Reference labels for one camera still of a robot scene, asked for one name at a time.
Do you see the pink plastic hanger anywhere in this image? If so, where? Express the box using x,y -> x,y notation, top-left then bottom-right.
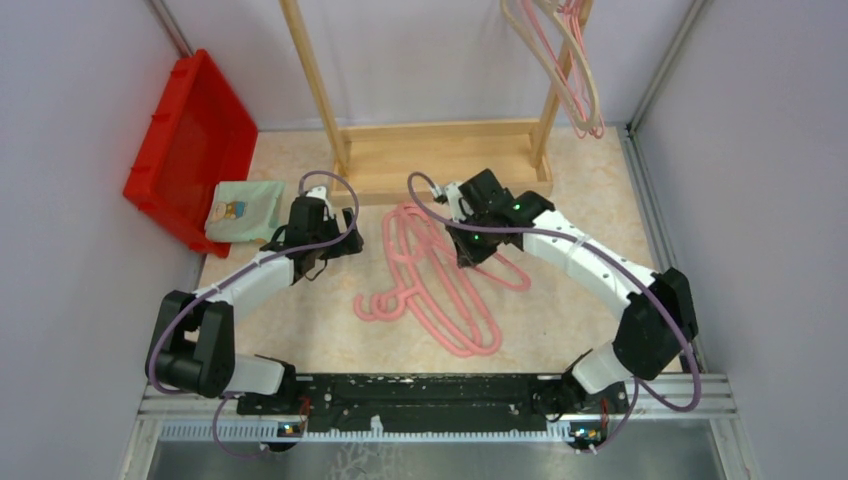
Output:
367,211 -> 503,356
382,203 -> 532,292
352,208 -> 488,359

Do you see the pink wire hanger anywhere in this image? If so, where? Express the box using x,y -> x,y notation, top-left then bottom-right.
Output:
529,0 -> 601,137
559,1 -> 606,139
519,0 -> 605,140

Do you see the beige plastic hanger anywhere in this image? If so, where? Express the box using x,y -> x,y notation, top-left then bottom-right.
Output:
500,0 -> 604,134

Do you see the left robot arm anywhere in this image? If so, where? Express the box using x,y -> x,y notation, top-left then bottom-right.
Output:
145,187 -> 364,414

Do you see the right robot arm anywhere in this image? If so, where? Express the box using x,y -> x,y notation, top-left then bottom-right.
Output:
431,169 -> 698,412

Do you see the wooden hanger rack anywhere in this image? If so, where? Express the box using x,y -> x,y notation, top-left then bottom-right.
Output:
280,1 -> 569,205

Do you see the folded green cloth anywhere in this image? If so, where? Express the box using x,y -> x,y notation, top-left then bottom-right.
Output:
204,181 -> 285,243

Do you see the red plastic bin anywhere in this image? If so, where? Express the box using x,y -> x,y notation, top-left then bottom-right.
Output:
123,49 -> 258,258

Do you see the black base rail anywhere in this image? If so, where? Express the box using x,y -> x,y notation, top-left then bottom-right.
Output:
211,370 -> 737,445

